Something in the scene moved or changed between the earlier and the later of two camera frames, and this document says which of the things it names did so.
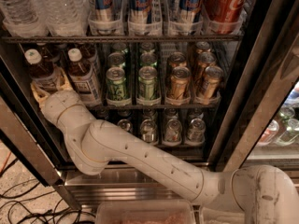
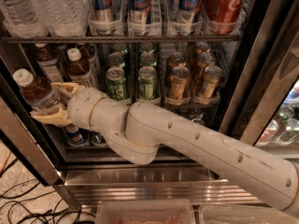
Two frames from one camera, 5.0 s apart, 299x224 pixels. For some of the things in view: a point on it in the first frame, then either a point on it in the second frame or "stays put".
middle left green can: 116,60 stays put
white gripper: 58,104 to 80,106
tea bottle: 44,76 to 41,94
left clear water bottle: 21,15 stays put
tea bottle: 83,79 stays put
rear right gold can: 203,47 stays put
